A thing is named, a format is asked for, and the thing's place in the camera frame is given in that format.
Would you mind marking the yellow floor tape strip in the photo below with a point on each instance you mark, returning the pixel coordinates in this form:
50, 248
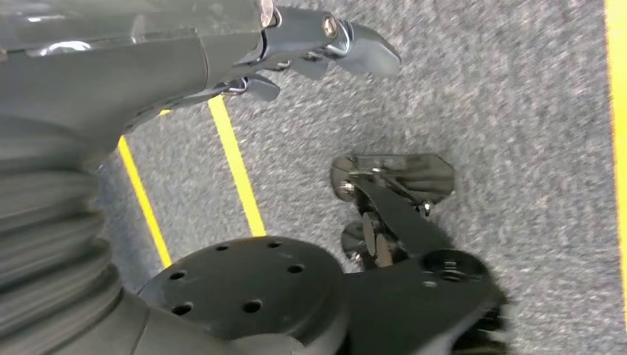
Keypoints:
616, 98
140, 196

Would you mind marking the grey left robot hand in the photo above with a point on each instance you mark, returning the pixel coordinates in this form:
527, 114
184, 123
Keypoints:
122, 63

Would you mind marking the black robot leg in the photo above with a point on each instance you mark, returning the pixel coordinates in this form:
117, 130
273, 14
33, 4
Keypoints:
245, 274

